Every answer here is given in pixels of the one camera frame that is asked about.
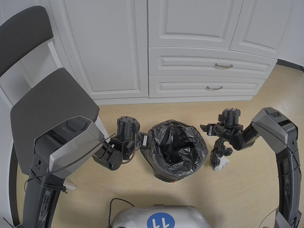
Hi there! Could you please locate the black cable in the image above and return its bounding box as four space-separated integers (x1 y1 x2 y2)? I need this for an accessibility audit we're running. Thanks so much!
258 208 279 228
108 198 135 226

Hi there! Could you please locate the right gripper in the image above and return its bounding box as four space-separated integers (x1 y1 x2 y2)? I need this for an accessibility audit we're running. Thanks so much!
217 123 244 140

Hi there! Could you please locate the white wardrobe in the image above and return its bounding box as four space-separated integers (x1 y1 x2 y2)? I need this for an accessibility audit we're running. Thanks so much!
33 0 278 106

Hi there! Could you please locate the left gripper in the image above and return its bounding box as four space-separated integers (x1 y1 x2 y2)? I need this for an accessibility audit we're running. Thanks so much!
139 131 155 150

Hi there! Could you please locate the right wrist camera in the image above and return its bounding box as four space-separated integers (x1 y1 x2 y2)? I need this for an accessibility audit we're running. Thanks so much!
200 123 220 137

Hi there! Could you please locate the clear printed wrapper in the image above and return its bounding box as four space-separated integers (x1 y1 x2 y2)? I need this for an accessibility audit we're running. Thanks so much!
214 157 230 172

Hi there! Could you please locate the black plastic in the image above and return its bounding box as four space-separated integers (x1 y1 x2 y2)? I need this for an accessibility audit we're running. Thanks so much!
210 137 234 168

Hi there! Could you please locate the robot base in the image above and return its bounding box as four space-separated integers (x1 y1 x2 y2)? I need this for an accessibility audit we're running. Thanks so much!
111 204 210 228

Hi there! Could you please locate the white chair with grey cushions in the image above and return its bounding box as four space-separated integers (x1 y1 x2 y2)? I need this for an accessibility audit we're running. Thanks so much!
0 6 112 191

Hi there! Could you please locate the black plastic bag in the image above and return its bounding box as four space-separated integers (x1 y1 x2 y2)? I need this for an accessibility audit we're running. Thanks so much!
140 119 209 183

